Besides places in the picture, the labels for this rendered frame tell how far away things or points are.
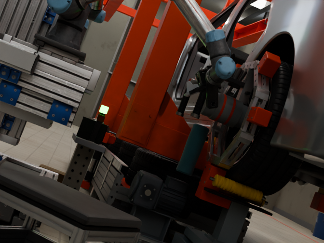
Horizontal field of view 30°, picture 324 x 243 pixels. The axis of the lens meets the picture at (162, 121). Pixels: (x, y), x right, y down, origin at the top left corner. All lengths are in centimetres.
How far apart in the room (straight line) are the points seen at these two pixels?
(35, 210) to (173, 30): 194
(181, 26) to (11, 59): 124
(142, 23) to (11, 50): 298
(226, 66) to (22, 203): 97
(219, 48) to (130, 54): 304
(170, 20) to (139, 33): 194
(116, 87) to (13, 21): 258
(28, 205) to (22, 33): 125
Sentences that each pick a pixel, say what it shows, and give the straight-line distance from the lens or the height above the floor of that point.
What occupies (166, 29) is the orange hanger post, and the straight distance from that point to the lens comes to 340.
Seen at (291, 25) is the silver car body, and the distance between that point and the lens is 303.
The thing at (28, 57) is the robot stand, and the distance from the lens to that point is 247.
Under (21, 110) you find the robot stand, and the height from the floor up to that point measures 49.
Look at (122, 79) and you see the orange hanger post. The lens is 529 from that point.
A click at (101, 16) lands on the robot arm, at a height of 112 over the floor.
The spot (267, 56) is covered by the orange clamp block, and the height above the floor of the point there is 113.
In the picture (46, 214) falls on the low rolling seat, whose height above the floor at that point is 29.
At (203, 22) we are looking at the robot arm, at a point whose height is 110.
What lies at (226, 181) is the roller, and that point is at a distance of 289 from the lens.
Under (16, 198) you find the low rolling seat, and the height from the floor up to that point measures 30.
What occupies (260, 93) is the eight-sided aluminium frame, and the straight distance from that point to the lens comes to 278.
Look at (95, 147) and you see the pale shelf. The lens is 327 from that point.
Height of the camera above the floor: 58
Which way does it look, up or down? 2 degrees up
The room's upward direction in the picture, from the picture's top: 21 degrees clockwise
